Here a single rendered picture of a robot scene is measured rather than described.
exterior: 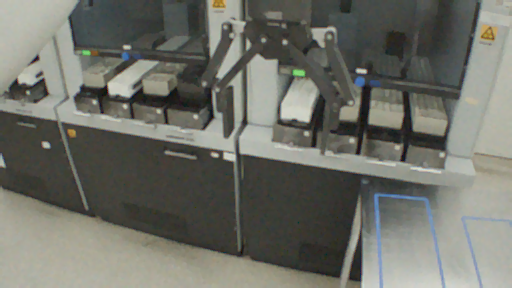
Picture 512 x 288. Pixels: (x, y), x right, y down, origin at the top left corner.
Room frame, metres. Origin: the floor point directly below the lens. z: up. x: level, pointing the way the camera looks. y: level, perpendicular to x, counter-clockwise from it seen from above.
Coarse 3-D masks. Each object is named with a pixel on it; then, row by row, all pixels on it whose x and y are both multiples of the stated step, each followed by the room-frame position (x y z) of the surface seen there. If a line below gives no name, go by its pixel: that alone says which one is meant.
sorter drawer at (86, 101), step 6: (90, 90) 1.38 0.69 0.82; (108, 90) 1.43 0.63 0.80; (78, 96) 1.37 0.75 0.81; (84, 96) 1.36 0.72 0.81; (90, 96) 1.35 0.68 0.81; (96, 96) 1.35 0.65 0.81; (102, 96) 1.37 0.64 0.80; (78, 102) 1.37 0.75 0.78; (84, 102) 1.36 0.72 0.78; (90, 102) 1.35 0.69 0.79; (96, 102) 1.34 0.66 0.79; (78, 108) 1.37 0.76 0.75; (84, 108) 1.36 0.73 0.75; (90, 108) 1.35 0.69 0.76; (96, 108) 1.34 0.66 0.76; (78, 114) 1.32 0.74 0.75; (84, 114) 1.31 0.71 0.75; (90, 114) 1.31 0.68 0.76
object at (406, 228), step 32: (384, 192) 0.76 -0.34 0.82; (416, 192) 0.76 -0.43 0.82; (448, 192) 0.75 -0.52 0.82; (480, 192) 0.75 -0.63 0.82; (352, 224) 0.81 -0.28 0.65; (384, 224) 0.64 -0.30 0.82; (416, 224) 0.64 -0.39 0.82; (448, 224) 0.63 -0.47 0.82; (480, 224) 0.62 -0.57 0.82; (352, 256) 0.80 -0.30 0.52; (384, 256) 0.54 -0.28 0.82; (416, 256) 0.54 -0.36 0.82; (448, 256) 0.53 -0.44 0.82; (480, 256) 0.52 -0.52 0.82
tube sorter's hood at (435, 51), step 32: (320, 0) 1.17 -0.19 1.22; (352, 0) 1.14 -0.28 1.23; (384, 0) 1.12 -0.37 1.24; (416, 0) 1.09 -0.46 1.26; (448, 0) 1.07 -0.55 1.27; (480, 0) 1.03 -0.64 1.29; (352, 32) 1.14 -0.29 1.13; (384, 32) 1.11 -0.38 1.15; (416, 32) 1.09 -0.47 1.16; (448, 32) 1.06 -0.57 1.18; (288, 64) 1.20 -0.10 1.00; (320, 64) 1.17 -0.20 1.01; (352, 64) 1.14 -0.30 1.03; (384, 64) 1.11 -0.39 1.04; (416, 64) 1.08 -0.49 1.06; (448, 64) 1.05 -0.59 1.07; (448, 96) 1.04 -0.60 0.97
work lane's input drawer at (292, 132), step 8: (320, 96) 1.34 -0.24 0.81; (320, 104) 1.28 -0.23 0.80; (280, 112) 1.22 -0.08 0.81; (320, 112) 1.27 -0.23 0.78; (280, 120) 1.14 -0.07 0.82; (288, 120) 1.14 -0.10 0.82; (296, 120) 1.14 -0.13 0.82; (312, 120) 1.16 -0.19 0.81; (280, 128) 1.12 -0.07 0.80; (288, 128) 1.12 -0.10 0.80; (296, 128) 1.11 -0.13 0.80; (304, 128) 1.11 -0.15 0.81; (312, 128) 1.11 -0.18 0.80; (280, 136) 1.12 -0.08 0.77; (288, 136) 1.12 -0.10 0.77; (296, 136) 1.11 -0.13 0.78; (304, 136) 1.10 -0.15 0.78; (312, 136) 1.10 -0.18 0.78; (288, 144) 1.12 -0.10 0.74; (296, 144) 1.11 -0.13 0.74; (304, 144) 1.10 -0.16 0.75
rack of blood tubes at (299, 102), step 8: (304, 80) 1.37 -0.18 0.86; (296, 88) 1.30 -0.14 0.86; (304, 88) 1.30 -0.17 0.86; (312, 88) 1.30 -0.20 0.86; (288, 96) 1.24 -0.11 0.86; (296, 96) 1.23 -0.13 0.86; (304, 96) 1.24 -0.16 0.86; (312, 96) 1.23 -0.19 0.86; (288, 104) 1.17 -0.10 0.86; (296, 104) 1.18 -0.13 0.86; (304, 104) 1.17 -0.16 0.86; (312, 104) 1.28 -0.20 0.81; (288, 112) 1.16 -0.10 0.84; (296, 112) 1.15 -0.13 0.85; (304, 112) 1.14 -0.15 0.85; (312, 112) 1.20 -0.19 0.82; (304, 120) 1.14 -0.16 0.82
